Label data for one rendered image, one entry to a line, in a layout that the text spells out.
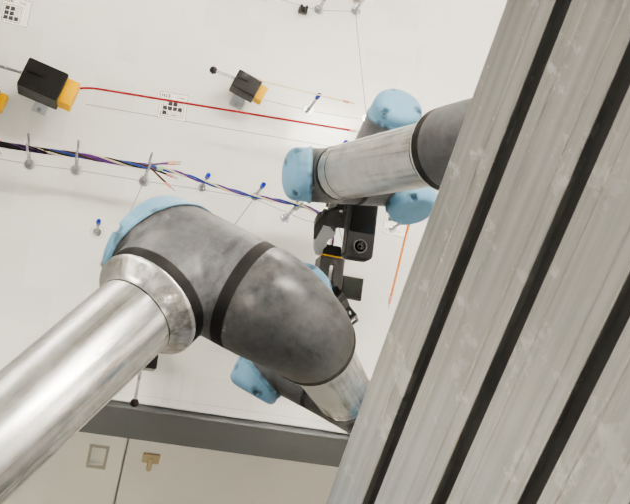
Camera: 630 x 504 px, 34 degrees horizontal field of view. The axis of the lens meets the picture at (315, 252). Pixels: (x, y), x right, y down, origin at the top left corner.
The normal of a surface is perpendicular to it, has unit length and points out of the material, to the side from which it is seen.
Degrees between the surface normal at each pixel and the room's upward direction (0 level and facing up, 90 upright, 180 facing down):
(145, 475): 90
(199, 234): 16
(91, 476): 90
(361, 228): 50
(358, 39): 46
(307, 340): 78
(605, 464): 90
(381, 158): 94
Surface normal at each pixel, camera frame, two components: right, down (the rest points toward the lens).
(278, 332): 0.22, 0.39
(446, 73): 0.24, -0.20
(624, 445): -0.88, 0.00
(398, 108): 0.27, -0.58
